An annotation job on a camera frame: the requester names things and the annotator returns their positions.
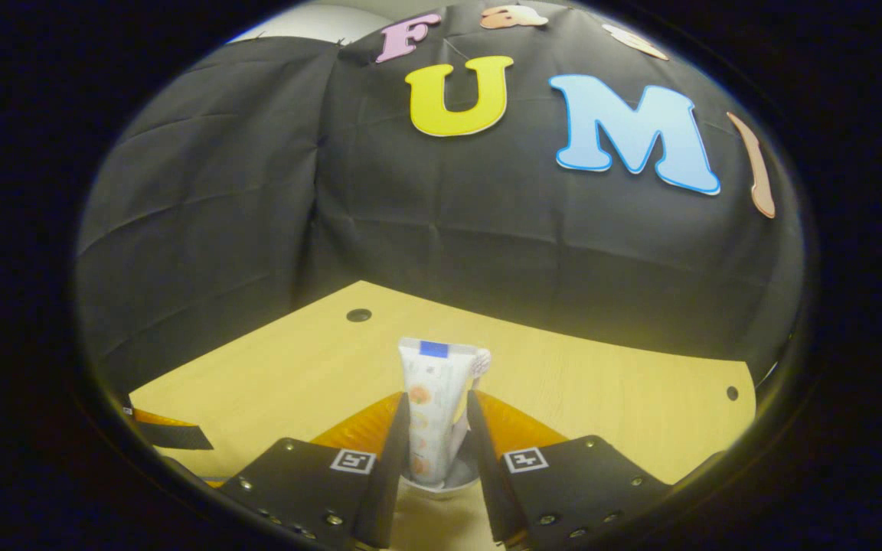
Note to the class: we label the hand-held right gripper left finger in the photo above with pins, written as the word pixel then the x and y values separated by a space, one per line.
pixel 395 474

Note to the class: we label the black backdrop cloth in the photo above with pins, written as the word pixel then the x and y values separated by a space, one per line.
pixel 257 191

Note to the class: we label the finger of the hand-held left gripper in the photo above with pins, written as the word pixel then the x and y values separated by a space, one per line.
pixel 173 438

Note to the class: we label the white toothpaste tube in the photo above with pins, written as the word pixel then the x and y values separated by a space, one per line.
pixel 433 398

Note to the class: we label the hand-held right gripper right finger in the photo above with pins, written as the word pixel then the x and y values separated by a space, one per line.
pixel 487 474

